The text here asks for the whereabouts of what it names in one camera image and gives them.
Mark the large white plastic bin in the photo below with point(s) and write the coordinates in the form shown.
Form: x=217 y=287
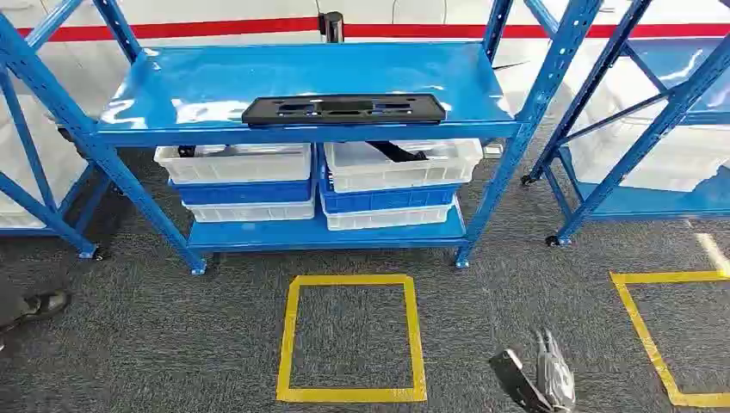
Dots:
x=34 y=159
x=684 y=154

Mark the black barrier post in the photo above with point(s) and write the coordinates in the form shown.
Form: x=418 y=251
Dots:
x=332 y=27

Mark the black plastic panel with cutouts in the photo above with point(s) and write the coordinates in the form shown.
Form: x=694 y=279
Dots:
x=268 y=114

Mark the yellow floor tape square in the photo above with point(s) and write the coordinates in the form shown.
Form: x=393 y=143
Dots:
x=644 y=336
x=286 y=342

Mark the small white block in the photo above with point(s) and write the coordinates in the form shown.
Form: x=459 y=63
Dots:
x=493 y=150

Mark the black plastic part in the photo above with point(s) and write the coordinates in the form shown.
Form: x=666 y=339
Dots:
x=399 y=151
x=186 y=151

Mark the blue steel shelf rack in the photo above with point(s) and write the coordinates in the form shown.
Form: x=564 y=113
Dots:
x=34 y=205
x=308 y=74
x=644 y=142

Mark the white plastic crate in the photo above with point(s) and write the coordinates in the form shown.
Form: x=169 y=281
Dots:
x=251 y=212
x=393 y=174
x=239 y=166
x=388 y=219

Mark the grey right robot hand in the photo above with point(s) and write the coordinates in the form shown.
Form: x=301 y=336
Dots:
x=556 y=376

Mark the blue plastic crate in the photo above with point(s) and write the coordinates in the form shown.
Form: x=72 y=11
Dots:
x=245 y=192
x=388 y=200

